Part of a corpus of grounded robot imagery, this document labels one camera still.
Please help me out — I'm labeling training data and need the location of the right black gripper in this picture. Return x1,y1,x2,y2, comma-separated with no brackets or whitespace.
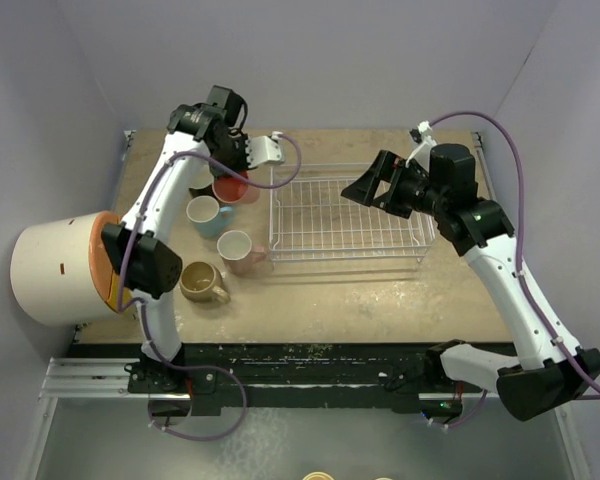
343,150,447,219

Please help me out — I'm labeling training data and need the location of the salmon tall tumbler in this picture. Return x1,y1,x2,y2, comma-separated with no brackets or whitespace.
212,176,260,205

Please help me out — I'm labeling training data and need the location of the black hexagonal ceramic mug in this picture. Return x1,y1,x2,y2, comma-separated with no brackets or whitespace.
189,172,215,198

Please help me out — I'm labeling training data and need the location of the light blue ceramic mug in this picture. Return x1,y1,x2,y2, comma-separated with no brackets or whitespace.
185,196,235,238

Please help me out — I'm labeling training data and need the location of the pink cup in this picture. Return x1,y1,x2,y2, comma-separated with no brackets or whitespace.
216,230,268,275

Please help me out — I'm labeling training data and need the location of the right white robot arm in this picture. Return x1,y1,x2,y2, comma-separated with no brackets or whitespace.
341,143,600,421

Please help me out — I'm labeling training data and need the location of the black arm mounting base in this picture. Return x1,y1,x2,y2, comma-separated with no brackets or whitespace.
124,343,478,416

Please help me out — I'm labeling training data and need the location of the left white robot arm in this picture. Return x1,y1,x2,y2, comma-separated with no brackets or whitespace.
101,86,248,392

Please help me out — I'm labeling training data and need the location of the large cream cylindrical bucket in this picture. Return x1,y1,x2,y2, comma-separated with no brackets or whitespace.
10,212,113,327

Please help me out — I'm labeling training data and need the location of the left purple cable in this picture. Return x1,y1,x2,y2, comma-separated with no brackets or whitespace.
117,134,302,441

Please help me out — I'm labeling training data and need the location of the purple cable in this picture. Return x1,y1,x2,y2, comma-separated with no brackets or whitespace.
117,134,302,441
427,110,600,431

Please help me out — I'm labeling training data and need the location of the white wire dish rack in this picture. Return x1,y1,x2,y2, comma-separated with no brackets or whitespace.
269,163,435,262

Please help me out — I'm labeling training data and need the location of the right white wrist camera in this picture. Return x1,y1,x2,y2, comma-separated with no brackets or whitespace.
407,121,438,170

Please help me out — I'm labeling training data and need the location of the right aluminium table rail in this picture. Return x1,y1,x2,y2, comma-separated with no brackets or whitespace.
469,130,544,357

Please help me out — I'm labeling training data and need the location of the aluminium front frame rail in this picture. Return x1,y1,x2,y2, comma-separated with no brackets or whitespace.
38,355,567,400

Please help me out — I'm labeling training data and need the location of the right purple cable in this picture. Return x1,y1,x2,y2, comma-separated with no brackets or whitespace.
427,110,600,431

